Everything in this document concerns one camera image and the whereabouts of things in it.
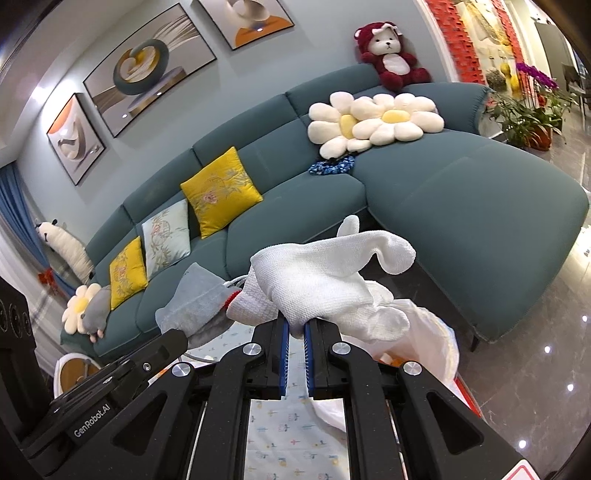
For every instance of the small yellow embroidered pillow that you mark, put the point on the small yellow embroidered pillow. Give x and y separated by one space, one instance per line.
127 272

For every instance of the red bow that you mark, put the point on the red bow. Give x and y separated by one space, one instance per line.
48 279

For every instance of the teal sectional sofa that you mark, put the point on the teal sectional sofa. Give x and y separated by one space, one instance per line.
461 207

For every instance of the blue curtain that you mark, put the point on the blue curtain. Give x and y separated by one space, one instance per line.
18 217

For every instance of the green potted plant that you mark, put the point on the green potted plant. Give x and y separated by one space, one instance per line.
521 120

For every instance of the yellow gourd ornaments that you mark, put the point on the yellow gourd ornaments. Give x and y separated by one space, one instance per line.
510 78

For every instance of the framed white orange picture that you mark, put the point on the framed white orange picture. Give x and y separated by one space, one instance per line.
249 23

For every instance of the grey cloth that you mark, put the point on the grey cloth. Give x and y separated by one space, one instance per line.
198 300

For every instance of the long white plush toy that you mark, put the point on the long white plush toy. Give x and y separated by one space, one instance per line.
69 251

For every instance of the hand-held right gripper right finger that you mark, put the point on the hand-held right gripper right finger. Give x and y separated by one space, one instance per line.
308 355

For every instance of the grey plush toy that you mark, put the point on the grey plush toy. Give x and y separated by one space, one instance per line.
97 314

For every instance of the large yellow embroidered pillow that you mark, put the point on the large yellow embroidered pillow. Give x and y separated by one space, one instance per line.
219 194

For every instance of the red lattice wall decoration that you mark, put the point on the red lattice wall decoration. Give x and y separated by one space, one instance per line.
461 41

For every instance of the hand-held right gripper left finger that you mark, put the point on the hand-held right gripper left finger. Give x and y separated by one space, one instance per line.
284 355

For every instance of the framed orange abstract picture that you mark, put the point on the framed orange abstract picture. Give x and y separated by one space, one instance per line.
76 138

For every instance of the light blue floral pillow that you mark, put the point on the light blue floral pillow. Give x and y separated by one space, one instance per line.
166 235

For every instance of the blue patterned cloth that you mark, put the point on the blue patterned cloth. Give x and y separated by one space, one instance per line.
330 167

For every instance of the purple orchid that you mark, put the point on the purple orchid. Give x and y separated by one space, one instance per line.
538 76

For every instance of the large framed abstract picture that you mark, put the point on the large framed abstract picture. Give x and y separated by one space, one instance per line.
147 64

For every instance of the light blue floral tablecloth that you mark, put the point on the light blue floral tablecloth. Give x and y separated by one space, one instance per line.
286 438

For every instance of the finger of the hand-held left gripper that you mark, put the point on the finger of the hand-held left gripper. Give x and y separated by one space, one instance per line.
157 353

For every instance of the red teddy bear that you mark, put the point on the red teddy bear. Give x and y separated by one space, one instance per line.
392 64

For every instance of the dark chair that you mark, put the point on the dark chair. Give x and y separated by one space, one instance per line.
572 78

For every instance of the small white flower cushion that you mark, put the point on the small white flower cushion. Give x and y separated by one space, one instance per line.
76 304

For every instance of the white knit glove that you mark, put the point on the white knit glove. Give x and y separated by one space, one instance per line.
314 272
378 318

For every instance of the trash bin with white bag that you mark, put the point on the trash bin with white bag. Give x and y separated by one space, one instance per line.
434 350

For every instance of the wooden chair with white frame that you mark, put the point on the wooden chair with white frame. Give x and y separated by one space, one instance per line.
74 374

